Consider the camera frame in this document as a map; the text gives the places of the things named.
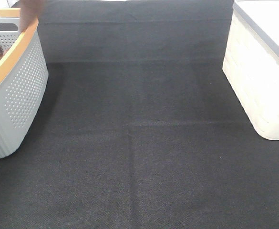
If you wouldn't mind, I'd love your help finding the brown microfibre towel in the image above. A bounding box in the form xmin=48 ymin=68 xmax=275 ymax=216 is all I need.
xmin=19 ymin=0 xmax=46 ymax=32

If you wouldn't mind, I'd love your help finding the black table cloth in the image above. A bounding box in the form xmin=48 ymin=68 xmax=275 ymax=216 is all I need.
xmin=0 ymin=0 xmax=279 ymax=229

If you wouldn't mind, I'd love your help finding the grey perforated laundry basket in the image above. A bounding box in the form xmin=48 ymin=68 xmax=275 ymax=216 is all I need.
xmin=0 ymin=20 xmax=49 ymax=158

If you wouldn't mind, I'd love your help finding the white plastic storage bin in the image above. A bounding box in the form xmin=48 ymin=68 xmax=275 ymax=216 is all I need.
xmin=222 ymin=0 xmax=279 ymax=140

